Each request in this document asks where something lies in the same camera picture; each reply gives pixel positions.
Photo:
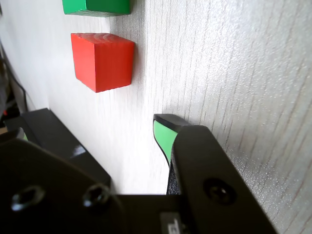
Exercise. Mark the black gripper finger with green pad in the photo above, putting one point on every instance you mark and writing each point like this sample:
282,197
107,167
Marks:
207,170
48,170

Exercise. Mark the red wooden cube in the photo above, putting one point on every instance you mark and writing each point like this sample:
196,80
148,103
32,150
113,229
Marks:
102,63

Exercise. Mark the green wooden cube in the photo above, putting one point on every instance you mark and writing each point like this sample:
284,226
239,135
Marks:
97,6

